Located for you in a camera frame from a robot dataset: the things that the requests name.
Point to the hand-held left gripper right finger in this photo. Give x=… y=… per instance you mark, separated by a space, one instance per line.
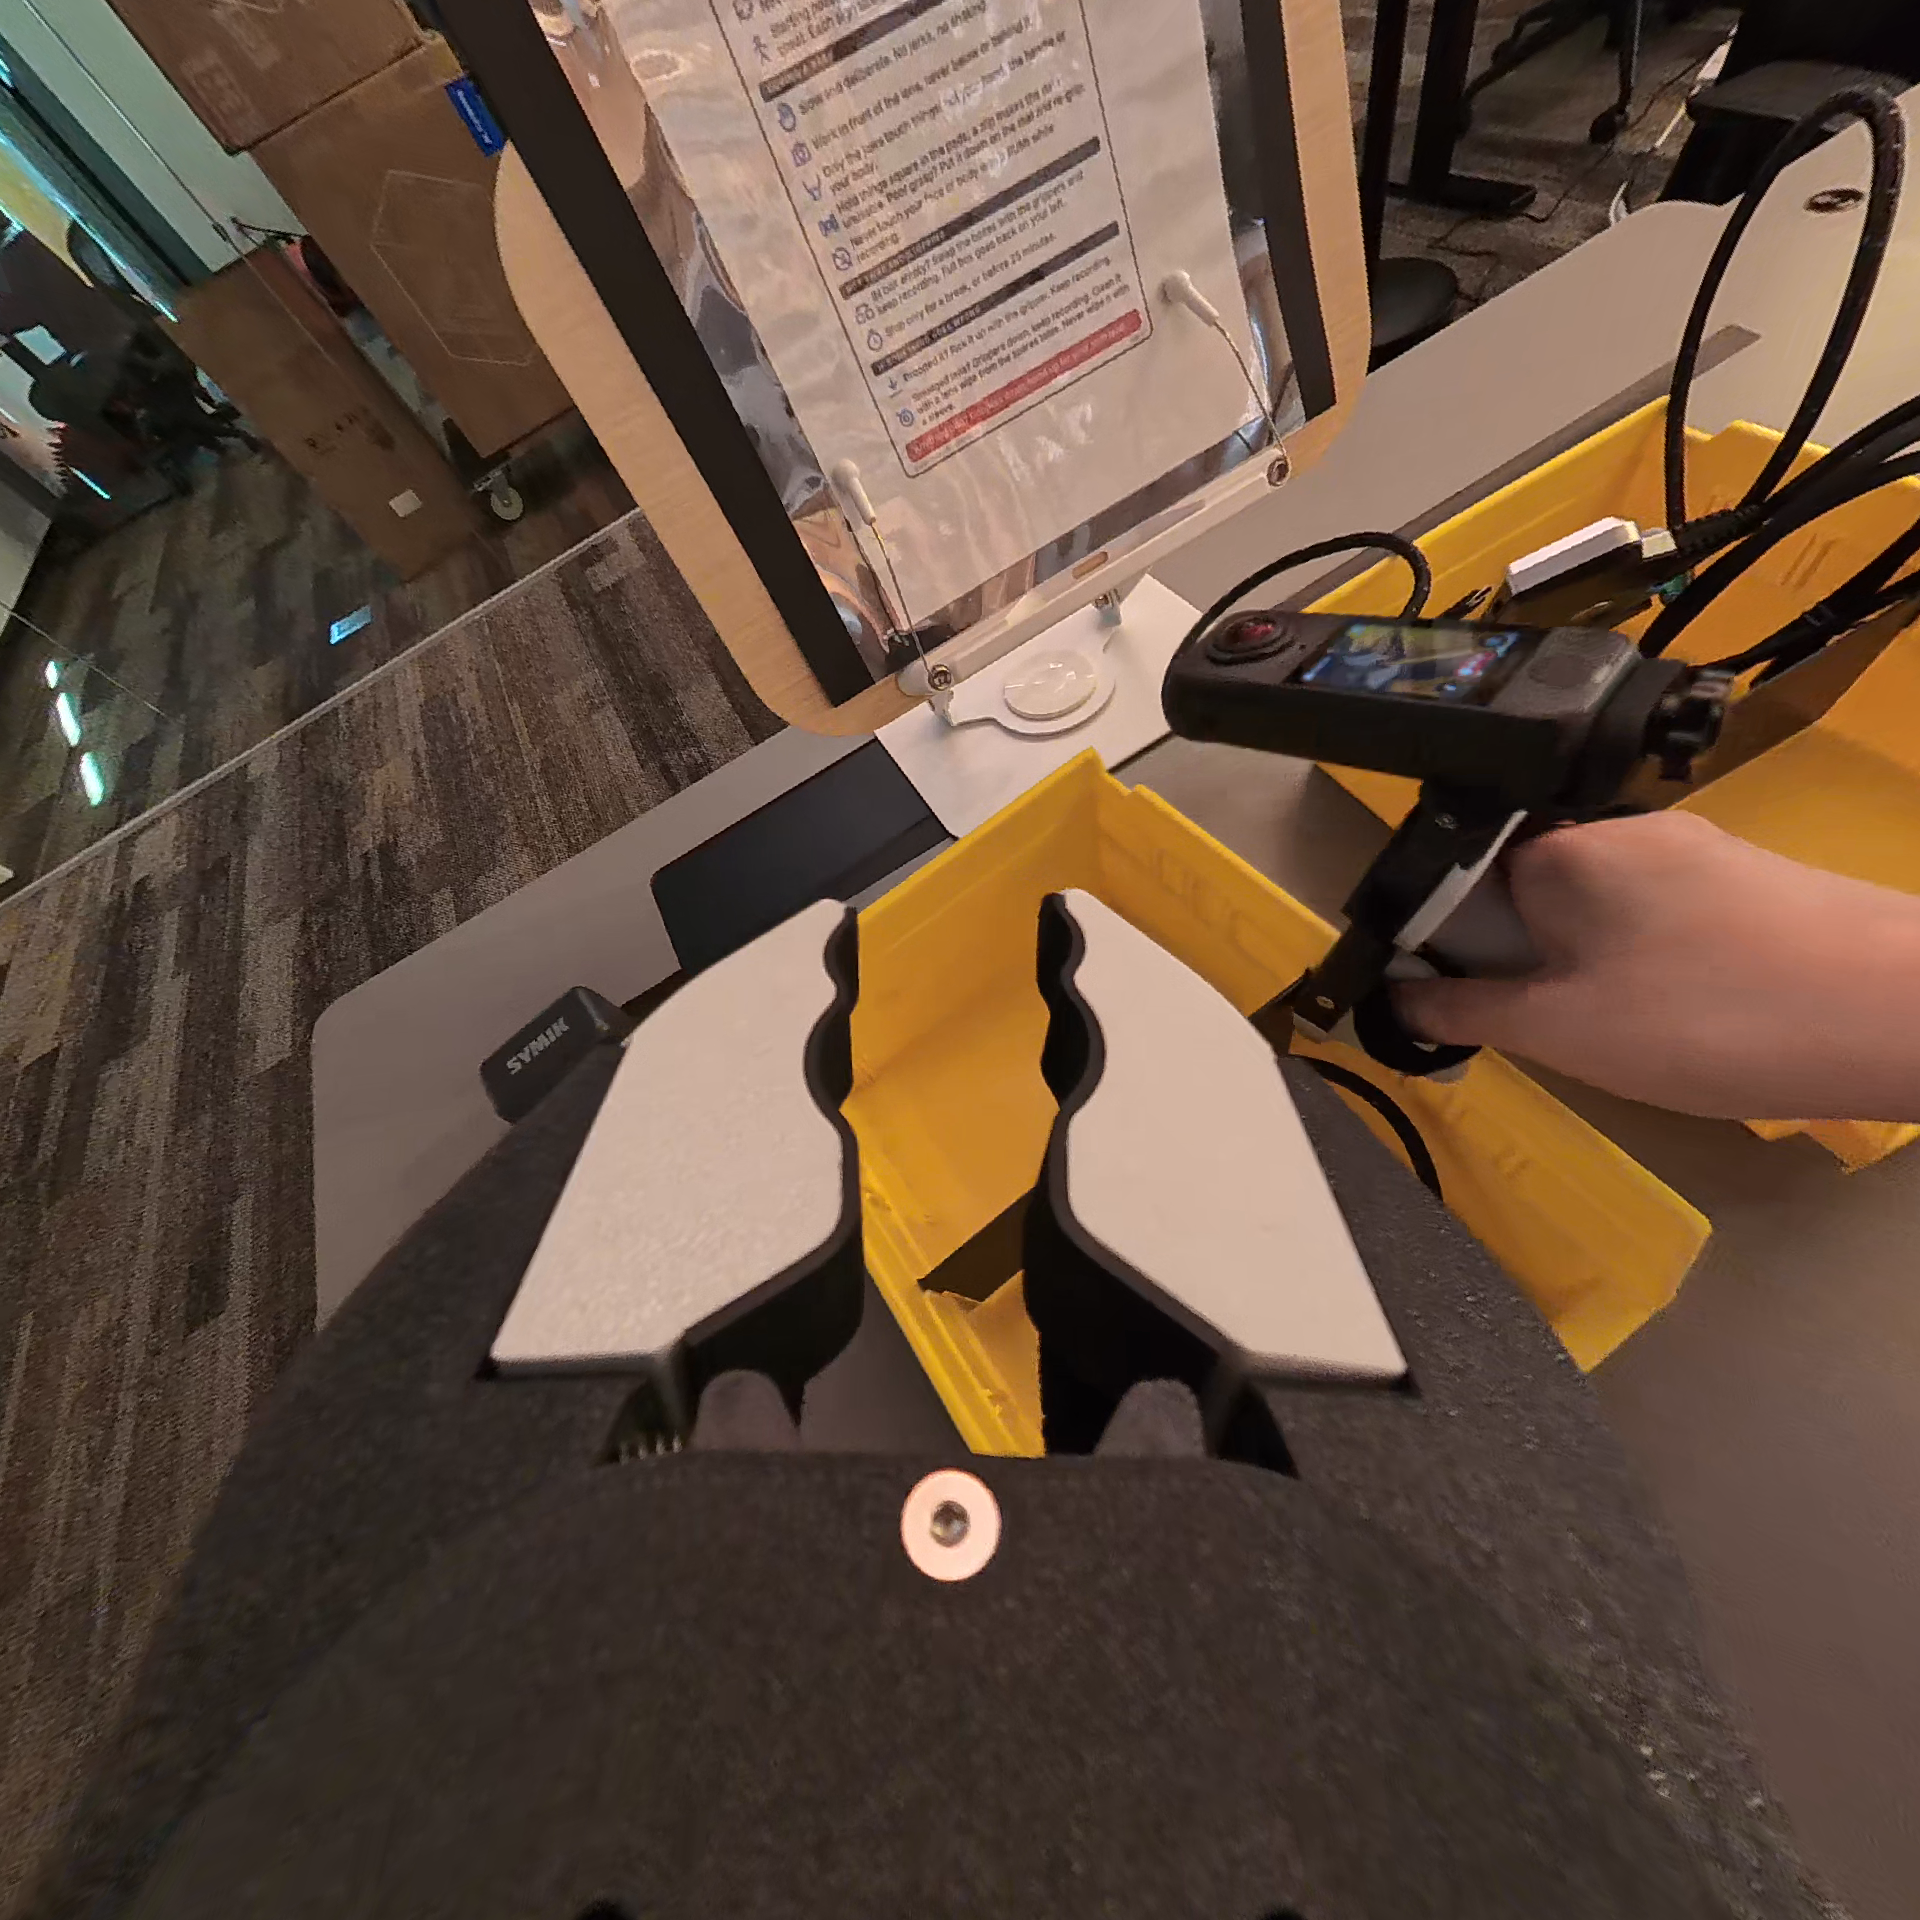
x=1214 y=1171

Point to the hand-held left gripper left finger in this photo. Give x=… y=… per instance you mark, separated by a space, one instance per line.
x=692 y=1171

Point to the silver hdmi port adapter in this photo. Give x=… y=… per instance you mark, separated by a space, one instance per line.
x=1575 y=555

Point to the yellow plastic bin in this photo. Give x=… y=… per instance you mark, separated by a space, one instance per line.
x=1839 y=779
x=946 y=1078

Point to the person's right hand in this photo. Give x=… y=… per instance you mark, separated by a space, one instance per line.
x=1681 y=961

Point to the small black box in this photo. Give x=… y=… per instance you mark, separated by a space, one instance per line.
x=547 y=1050

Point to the dark desk pad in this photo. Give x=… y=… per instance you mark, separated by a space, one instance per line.
x=780 y=856

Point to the black round stool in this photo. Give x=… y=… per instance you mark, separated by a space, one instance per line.
x=1412 y=300

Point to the black desk leg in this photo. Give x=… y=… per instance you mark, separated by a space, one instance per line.
x=1449 y=90

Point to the laminated instruction sheet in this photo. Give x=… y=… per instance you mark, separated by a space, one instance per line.
x=974 y=224

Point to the wooden framed sign board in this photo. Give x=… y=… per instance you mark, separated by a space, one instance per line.
x=682 y=376

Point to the large cardboard box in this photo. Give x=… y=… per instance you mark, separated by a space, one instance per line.
x=405 y=300

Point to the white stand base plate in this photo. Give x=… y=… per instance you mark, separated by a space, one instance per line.
x=931 y=756

